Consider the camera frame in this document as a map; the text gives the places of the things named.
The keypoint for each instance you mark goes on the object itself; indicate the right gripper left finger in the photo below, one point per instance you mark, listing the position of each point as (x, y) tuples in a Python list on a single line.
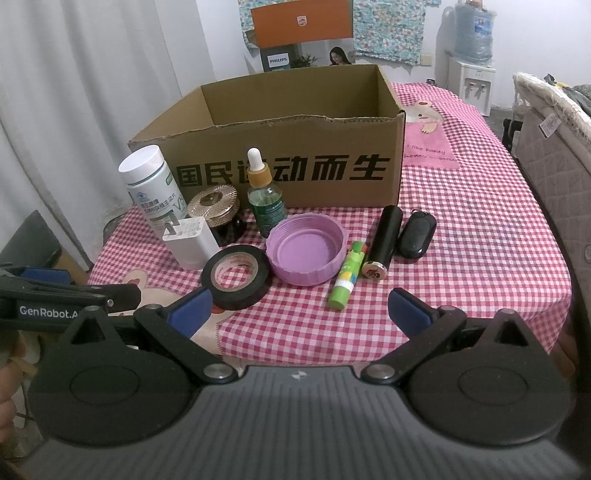
[(170, 330)]

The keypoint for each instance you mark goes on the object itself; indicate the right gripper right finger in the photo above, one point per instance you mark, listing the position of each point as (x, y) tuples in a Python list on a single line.
[(428, 330)]

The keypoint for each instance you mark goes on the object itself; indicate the black electrical tape roll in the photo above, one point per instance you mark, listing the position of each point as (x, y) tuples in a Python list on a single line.
[(238, 277)]

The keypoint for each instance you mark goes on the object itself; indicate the black cylinder tube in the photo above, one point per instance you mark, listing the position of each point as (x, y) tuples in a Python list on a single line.
[(377, 265)]

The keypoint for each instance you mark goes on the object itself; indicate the white power adapter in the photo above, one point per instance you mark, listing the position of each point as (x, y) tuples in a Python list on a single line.
[(191, 242)]

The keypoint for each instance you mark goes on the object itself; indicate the black key fob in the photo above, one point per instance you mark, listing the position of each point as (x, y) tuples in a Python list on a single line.
[(417, 235)]

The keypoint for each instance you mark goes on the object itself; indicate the gold lid dark jar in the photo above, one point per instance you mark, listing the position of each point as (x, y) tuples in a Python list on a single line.
[(222, 211)]

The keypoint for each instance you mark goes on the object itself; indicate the white supplement bottle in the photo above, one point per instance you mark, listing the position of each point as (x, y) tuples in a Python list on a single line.
[(152, 187)]

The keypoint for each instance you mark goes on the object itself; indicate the green dropper bottle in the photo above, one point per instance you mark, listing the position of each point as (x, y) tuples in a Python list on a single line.
[(265, 198)]

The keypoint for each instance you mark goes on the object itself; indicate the person's left hand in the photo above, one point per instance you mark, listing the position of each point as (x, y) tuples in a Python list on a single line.
[(10, 380)]

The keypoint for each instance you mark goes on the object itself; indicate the pink checkered tablecloth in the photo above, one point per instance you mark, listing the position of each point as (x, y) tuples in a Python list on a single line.
[(492, 249)]

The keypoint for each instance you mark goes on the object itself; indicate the brown cardboard box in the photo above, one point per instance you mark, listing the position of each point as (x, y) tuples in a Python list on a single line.
[(332, 136)]

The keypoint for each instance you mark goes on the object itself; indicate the white curtain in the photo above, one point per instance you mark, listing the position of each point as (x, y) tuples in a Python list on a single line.
[(78, 80)]

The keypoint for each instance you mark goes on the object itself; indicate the quilted mattress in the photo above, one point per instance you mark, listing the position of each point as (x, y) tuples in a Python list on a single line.
[(554, 151)]

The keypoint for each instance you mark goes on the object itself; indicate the white water dispenser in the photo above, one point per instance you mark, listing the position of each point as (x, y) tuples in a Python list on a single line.
[(472, 83)]

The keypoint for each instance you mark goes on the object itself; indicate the blue water jug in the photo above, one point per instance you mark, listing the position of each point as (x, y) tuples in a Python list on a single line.
[(474, 33)]

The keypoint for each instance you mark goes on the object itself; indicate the orange Philips box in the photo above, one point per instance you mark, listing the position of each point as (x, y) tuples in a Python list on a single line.
[(299, 34)]

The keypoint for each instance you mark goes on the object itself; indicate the floral wall cloth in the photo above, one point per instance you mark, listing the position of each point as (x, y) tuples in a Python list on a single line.
[(384, 30)]

